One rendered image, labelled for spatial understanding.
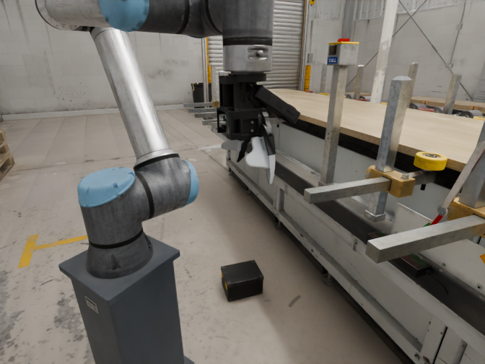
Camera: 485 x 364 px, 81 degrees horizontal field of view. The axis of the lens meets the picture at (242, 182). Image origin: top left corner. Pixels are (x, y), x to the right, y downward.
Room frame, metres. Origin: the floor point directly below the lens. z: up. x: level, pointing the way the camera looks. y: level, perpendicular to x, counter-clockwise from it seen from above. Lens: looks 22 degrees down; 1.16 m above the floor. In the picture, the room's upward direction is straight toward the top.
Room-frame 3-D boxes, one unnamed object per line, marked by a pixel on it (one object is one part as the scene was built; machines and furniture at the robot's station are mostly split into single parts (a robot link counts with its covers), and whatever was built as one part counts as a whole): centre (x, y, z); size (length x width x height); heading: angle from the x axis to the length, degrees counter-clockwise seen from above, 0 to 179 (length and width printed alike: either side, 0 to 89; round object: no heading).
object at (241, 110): (0.57, 0.00, 1.08); 0.09 x 0.08 x 0.12; 116
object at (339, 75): (1.04, -0.33, 0.93); 0.05 x 0.05 x 0.45; 20
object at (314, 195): (0.74, -0.37, 0.84); 0.44 x 0.03 x 0.04; 110
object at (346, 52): (1.04, -0.33, 1.18); 0.07 x 0.07 x 0.08; 20
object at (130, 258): (0.73, 0.38, 0.65); 0.19 x 0.19 x 0.10
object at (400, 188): (0.78, -0.43, 0.84); 0.14 x 0.06 x 0.05; 20
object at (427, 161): (0.80, -0.56, 0.85); 0.08 x 0.08 x 0.11
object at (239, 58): (0.57, -0.01, 1.16); 0.10 x 0.09 x 0.05; 26
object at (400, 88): (0.80, -0.42, 0.89); 0.04 x 0.04 x 0.48; 20
